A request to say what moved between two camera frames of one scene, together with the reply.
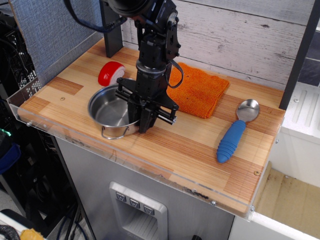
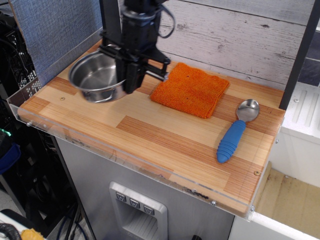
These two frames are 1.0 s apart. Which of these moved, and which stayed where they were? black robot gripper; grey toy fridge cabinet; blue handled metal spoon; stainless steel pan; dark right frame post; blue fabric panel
Moved: stainless steel pan; black robot gripper
Stayed: dark right frame post; grey toy fridge cabinet; blue fabric panel; blue handled metal spoon
